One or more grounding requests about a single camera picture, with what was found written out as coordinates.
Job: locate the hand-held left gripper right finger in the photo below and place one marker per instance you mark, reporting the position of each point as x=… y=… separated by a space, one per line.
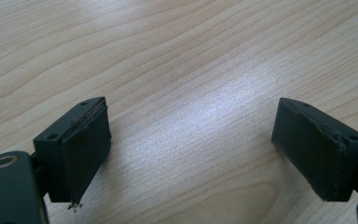
x=317 y=146

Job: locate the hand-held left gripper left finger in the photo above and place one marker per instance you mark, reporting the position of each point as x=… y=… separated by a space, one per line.
x=74 y=149

